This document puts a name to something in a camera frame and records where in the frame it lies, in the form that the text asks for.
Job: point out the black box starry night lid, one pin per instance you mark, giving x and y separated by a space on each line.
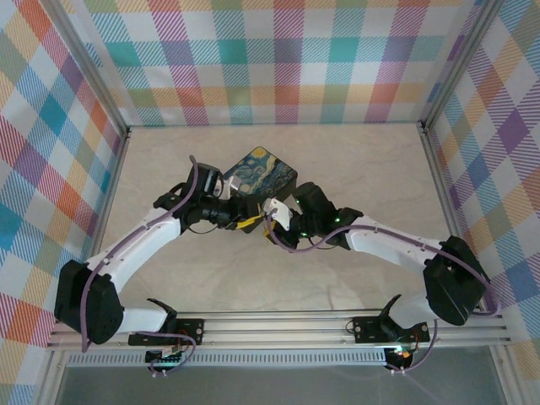
263 171

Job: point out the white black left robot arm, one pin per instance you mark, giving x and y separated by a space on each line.
139 240

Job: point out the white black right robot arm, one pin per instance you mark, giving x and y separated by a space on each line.
388 244

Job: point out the small circuit board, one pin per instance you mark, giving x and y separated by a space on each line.
401 353
166 358

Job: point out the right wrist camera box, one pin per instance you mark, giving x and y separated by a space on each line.
278 213

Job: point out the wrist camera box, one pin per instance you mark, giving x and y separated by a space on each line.
232 185
278 213

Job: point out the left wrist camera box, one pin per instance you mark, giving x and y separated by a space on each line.
232 185

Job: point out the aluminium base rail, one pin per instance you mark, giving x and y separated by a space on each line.
274 327

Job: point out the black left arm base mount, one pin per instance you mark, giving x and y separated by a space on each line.
187 331

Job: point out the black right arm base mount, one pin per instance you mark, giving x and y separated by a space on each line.
371 329

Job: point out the aluminium frame post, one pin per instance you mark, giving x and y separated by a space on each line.
460 59
84 71

